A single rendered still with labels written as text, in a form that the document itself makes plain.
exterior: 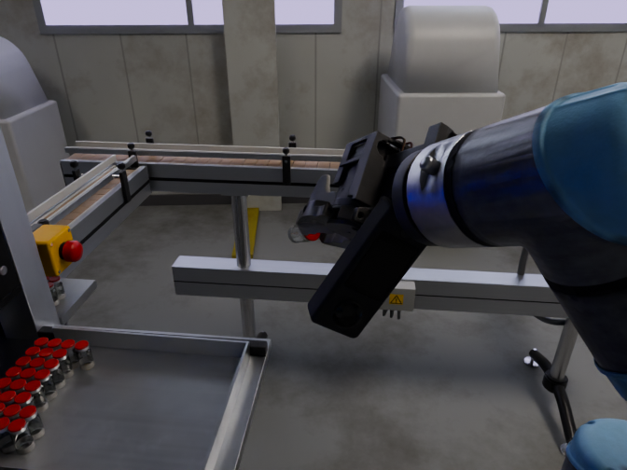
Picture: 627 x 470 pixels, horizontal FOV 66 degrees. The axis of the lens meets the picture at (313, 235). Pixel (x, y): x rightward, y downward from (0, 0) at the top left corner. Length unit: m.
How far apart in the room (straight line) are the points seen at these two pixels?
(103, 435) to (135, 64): 2.87
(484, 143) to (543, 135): 0.04
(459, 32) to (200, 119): 1.70
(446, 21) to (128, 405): 2.40
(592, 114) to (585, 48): 3.54
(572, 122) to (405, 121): 2.44
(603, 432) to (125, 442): 0.58
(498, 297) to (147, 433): 1.27
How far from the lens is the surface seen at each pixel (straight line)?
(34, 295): 0.96
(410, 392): 2.05
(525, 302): 1.78
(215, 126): 3.41
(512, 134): 0.27
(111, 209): 1.39
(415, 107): 2.67
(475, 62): 2.78
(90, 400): 0.83
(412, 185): 0.33
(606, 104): 0.25
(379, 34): 3.31
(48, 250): 0.97
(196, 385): 0.81
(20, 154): 3.06
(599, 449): 0.61
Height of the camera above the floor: 1.44
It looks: 28 degrees down
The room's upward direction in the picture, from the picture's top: straight up
